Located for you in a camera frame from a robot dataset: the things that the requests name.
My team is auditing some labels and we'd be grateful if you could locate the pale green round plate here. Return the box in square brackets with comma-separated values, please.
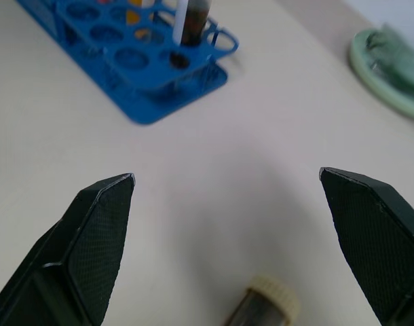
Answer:
[349, 29, 414, 120]

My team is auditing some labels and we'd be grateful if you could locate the orange-capped tube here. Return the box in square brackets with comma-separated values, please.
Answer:
[125, 0, 157, 39]

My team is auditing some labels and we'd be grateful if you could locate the tube with cream cap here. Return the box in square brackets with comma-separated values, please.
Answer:
[221, 274, 301, 326]

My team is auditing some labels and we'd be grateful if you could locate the grey metal bar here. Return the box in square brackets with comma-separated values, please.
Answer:
[172, 0, 189, 47]

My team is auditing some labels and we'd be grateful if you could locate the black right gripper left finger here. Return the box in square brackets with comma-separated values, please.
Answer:
[0, 173, 136, 326]

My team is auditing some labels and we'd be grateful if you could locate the dark tube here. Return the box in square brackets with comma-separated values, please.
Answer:
[180, 0, 213, 48]

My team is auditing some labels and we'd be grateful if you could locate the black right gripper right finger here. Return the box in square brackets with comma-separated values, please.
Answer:
[318, 166, 414, 326]

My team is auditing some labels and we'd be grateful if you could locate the blue plastic test tube rack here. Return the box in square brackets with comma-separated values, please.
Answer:
[16, 0, 240, 126]

